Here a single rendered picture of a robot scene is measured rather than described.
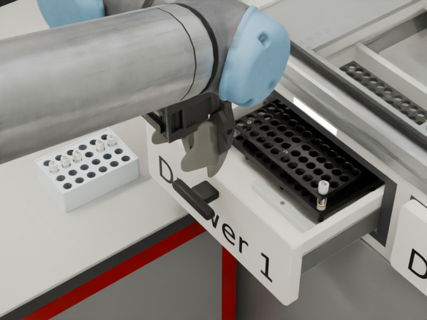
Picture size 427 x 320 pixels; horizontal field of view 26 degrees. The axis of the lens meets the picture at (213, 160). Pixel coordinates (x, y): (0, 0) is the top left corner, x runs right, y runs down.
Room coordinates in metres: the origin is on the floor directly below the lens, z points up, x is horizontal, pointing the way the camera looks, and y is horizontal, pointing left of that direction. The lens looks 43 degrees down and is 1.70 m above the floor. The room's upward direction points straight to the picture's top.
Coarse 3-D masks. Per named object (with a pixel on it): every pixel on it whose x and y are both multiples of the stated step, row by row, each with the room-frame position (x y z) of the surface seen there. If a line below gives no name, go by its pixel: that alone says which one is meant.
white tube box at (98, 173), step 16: (80, 144) 1.00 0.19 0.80; (48, 160) 0.97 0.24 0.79; (96, 160) 0.97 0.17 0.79; (112, 160) 0.97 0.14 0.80; (128, 160) 0.97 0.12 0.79; (48, 176) 0.93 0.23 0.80; (64, 176) 0.93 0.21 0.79; (80, 176) 0.93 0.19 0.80; (96, 176) 0.93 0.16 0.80; (112, 176) 0.94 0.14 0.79; (128, 176) 0.96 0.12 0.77; (64, 192) 0.90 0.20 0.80; (80, 192) 0.91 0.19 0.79; (96, 192) 0.92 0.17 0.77; (64, 208) 0.90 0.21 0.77
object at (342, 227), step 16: (272, 96) 1.00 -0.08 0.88; (240, 112) 0.97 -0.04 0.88; (240, 160) 0.92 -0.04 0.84; (240, 176) 0.89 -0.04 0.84; (256, 176) 0.89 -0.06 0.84; (256, 192) 0.86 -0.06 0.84; (368, 192) 0.86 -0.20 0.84; (272, 208) 0.83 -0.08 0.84; (304, 208) 0.83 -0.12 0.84; (352, 208) 0.77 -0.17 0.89; (368, 208) 0.78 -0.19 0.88; (288, 224) 0.80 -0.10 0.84; (320, 224) 0.75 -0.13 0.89; (336, 224) 0.75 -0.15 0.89; (352, 224) 0.77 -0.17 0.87; (368, 224) 0.78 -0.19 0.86; (304, 240) 0.72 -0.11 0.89; (320, 240) 0.74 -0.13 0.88; (336, 240) 0.75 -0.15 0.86; (352, 240) 0.77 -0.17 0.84; (304, 256) 0.72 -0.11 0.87; (320, 256) 0.73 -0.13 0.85; (304, 272) 0.72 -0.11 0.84
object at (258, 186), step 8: (256, 184) 0.86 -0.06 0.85; (264, 184) 0.86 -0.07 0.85; (264, 192) 0.85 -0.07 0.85; (272, 192) 0.85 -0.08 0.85; (272, 200) 0.83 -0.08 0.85; (280, 200) 0.83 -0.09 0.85; (280, 208) 0.82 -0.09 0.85; (288, 208) 0.82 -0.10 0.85; (288, 216) 0.81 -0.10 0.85; (296, 216) 0.81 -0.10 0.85; (296, 224) 0.80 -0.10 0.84; (304, 224) 0.79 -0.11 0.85; (312, 224) 0.79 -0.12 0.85
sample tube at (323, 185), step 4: (324, 180) 0.80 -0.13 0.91; (320, 184) 0.80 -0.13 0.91; (324, 184) 0.80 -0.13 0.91; (328, 184) 0.80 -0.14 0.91; (320, 188) 0.79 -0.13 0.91; (324, 188) 0.79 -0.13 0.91; (328, 188) 0.80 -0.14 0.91; (320, 192) 0.79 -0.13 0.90; (324, 192) 0.79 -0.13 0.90; (324, 200) 0.79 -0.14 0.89; (320, 204) 0.79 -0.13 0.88; (324, 204) 0.79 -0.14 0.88; (320, 208) 0.79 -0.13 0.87; (324, 208) 0.79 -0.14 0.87
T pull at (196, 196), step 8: (176, 184) 0.80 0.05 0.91; (184, 184) 0.80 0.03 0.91; (200, 184) 0.80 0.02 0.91; (208, 184) 0.80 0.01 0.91; (184, 192) 0.78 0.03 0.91; (192, 192) 0.78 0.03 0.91; (200, 192) 0.78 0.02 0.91; (208, 192) 0.78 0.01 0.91; (216, 192) 0.78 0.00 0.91; (192, 200) 0.77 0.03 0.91; (200, 200) 0.77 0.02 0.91; (208, 200) 0.78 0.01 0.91; (200, 208) 0.76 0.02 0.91; (208, 208) 0.76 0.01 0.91; (208, 216) 0.75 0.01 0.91
